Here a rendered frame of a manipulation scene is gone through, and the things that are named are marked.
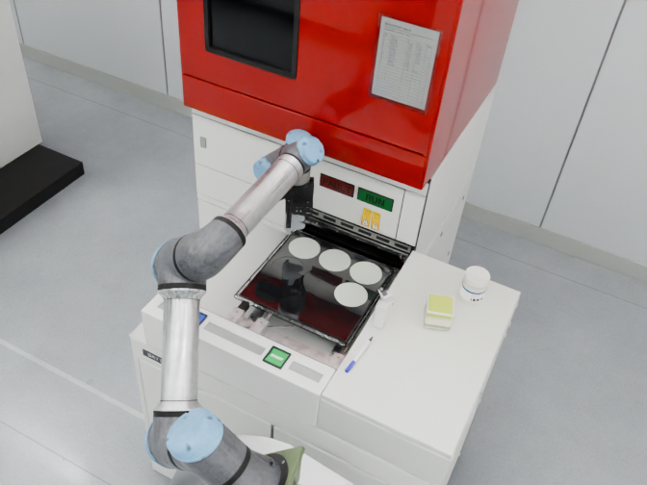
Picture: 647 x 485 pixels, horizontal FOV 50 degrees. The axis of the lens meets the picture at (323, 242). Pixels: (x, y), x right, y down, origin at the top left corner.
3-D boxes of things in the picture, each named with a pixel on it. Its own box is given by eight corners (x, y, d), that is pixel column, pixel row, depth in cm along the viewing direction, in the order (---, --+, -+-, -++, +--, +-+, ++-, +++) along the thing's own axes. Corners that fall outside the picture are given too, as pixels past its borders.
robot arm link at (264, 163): (269, 154, 179) (297, 138, 185) (245, 165, 187) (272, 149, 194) (283, 181, 180) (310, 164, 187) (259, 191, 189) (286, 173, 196)
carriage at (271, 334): (232, 318, 202) (232, 311, 200) (344, 369, 191) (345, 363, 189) (217, 336, 196) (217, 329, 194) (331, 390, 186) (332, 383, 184)
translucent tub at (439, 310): (423, 308, 195) (427, 292, 190) (449, 312, 194) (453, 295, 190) (422, 328, 189) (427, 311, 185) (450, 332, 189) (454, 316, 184)
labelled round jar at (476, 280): (462, 285, 203) (470, 262, 197) (485, 293, 201) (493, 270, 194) (454, 300, 198) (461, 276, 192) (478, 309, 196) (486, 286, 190)
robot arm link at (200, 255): (188, 247, 148) (309, 121, 175) (165, 254, 156) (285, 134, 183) (221, 286, 152) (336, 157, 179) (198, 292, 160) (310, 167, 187)
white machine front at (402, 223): (200, 193, 248) (195, 96, 222) (409, 277, 224) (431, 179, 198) (195, 198, 246) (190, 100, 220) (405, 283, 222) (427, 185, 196)
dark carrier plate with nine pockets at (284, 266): (297, 231, 226) (297, 229, 226) (392, 268, 216) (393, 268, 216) (240, 295, 203) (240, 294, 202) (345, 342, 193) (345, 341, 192)
